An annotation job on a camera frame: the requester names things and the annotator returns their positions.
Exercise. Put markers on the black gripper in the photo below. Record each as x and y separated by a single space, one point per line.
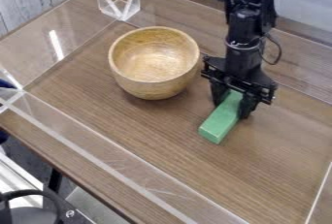
253 82

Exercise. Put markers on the green rectangular block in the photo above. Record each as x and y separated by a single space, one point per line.
221 120

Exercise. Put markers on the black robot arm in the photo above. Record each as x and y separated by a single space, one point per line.
238 72

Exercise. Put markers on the brown wooden bowl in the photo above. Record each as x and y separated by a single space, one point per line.
154 61

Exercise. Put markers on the black table leg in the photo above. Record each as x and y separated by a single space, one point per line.
55 181

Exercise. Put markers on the blue object at edge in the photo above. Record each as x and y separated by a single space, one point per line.
5 84

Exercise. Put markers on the clear acrylic tray wall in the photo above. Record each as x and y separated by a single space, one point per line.
132 151

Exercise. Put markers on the grey metal bracket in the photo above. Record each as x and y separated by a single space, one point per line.
71 214

